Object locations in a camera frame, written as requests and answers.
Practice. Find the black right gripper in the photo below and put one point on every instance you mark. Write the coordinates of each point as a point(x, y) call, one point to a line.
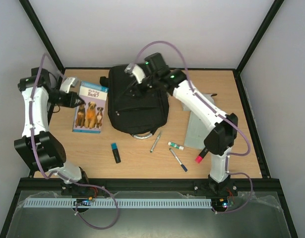
point(139, 89)

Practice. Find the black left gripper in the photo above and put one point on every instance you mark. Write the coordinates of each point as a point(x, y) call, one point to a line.
point(72, 102)

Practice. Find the dog picture book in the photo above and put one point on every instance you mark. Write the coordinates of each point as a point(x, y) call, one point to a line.
point(89, 115)

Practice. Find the black student backpack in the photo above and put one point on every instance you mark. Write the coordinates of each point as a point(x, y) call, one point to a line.
point(130, 113)

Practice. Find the grey notebook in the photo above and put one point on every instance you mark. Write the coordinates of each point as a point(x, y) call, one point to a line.
point(196, 133)

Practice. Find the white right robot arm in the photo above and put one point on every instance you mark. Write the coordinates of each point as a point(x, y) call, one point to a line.
point(219, 140)

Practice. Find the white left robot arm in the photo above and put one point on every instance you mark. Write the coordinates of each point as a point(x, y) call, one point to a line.
point(38, 148)

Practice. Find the blue capped white marker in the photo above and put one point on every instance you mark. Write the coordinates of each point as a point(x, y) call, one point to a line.
point(179, 161)

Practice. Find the blue black highlighter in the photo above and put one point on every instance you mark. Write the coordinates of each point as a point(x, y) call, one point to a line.
point(115, 153)

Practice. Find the pink black highlighter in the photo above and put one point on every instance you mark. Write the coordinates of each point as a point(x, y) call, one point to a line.
point(201, 155)

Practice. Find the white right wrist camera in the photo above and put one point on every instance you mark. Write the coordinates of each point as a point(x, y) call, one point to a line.
point(136, 71)

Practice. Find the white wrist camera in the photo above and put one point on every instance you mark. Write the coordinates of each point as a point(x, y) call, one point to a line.
point(68, 83)
point(136, 71)

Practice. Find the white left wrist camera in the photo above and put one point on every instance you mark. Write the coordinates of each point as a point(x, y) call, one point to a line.
point(68, 83)

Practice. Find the black aluminium frame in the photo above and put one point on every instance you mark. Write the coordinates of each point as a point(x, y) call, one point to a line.
point(265, 184)

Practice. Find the light blue cable duct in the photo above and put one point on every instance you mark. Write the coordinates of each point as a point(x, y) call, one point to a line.
point(123, 203)

